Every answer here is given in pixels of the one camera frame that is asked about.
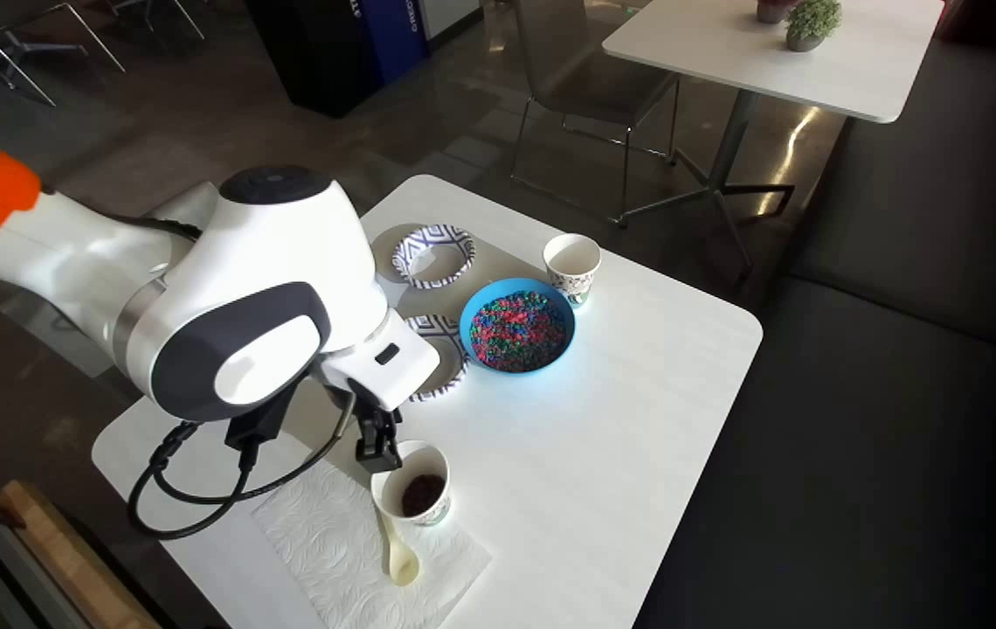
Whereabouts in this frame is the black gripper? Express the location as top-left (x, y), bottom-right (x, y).
top-left (342, 377), bottom-right (411, 476)

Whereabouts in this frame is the patterned paper cup with dark contents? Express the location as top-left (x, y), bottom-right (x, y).
top-left (369, 440), bottom-right (456, 532)

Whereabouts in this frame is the patterned paper bowl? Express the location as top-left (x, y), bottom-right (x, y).
top-left (390, 222), bottom-right (478, 292)
top-left (394, 311), bottom-right (476, 409)

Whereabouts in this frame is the blue bowl with colourful beads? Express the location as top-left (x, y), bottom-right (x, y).
top-left (456, 277), bottom-right (582, 377)

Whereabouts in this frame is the empty patterned paper cup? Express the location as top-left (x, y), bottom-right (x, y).
top-left (543, 232), bottom-right (606, 308)

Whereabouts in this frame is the white paper napkin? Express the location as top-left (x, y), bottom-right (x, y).
top-left (250, 466), bottom-right (492, 629)

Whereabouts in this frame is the cream plastic spoon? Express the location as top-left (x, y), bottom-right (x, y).
top-left (376, 498), bottom-right (422, 589)

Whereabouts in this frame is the wooden board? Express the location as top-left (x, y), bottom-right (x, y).
top-left (0, 476), bottom-right (165, 629)

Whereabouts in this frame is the blue bin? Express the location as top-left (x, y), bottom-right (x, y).
top-left (353, 0), bottom-right (434, 87)

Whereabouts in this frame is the grey chair with metal legs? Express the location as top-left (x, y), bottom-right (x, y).
top-left (505, 0), bottom-right (690, 216)

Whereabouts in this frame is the black upholstered bench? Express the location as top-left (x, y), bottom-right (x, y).
top-left (649, 38), bottom-right (996, 629)

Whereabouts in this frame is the white side table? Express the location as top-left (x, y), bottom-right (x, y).
top-left (597, 0), bottom-right (946, 235)

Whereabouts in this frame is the green potted plant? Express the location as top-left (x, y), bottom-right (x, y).
top-left (783, 0), bottom-right (847, 57)

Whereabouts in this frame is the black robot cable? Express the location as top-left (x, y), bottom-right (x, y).
top-left (126, 381), bottom-right (365, 541)

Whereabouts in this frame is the metal frame chair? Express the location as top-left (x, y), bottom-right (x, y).
top-left (0, 0), bottom-right (131, 112)

